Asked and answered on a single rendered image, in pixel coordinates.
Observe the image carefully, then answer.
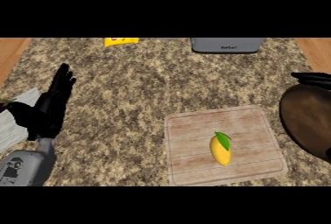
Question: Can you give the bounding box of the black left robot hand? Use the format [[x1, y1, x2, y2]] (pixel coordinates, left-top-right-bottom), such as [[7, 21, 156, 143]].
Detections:
[[5, 63, 78, 142]]

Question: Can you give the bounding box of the yellow lemon with green leaf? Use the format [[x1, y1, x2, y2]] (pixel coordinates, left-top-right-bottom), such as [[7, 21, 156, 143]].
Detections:
[[208, 131, 233, 168]]

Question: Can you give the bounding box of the wooden cutting board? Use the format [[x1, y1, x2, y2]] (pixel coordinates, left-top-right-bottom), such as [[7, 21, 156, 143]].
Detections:
[[162, 104, 289, 187]]

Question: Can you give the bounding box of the dark brown pan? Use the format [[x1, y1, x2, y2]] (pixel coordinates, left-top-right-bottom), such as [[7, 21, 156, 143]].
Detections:
[[277, 72, 331, 165]]

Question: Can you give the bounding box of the pale grey placemat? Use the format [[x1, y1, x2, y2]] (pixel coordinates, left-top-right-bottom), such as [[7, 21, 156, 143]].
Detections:
[[0, 87, 42, 154]]

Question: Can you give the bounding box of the yellow bag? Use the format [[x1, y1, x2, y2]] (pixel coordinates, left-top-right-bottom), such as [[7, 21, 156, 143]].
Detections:
[[103, 38, 140, 48]]

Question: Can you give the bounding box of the grey appliance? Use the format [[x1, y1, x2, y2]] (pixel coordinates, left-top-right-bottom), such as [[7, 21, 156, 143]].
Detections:
[[190, 38, 265, 54]]

